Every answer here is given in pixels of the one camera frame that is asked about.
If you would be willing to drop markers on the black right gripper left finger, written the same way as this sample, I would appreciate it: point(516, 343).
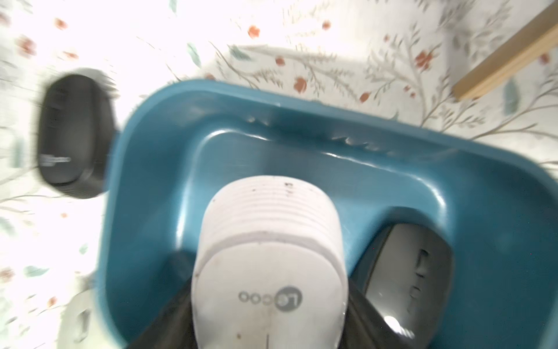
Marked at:
point(173, 328)

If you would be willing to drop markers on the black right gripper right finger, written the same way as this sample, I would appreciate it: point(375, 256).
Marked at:
point(364, 327)

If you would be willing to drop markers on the black mouse with logo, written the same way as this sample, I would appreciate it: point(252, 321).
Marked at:
point(404, 279)

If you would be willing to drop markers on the grey white mouse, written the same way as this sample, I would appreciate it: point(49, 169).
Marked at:
point(79, 327)

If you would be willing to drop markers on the white Lecoo mouse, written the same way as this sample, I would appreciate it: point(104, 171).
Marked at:
point(270, 270)

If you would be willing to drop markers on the teal storage box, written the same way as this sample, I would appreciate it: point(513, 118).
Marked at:
point(496, 209)

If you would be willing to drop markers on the floral patterned table mat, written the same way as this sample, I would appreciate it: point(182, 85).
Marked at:
point(393, 59)

